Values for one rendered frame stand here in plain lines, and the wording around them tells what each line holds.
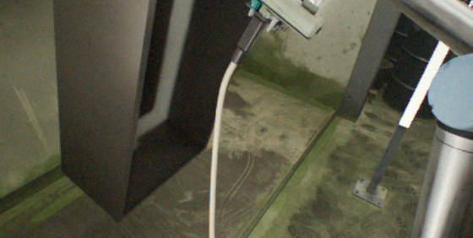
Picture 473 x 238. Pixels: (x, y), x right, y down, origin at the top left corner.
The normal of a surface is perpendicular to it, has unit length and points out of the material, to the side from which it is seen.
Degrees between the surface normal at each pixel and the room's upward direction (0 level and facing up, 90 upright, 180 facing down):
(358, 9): 90
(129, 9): 90
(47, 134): 57
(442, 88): 83
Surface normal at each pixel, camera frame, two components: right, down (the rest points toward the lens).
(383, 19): -0.54, 0.40
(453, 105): -0.91, -0.02
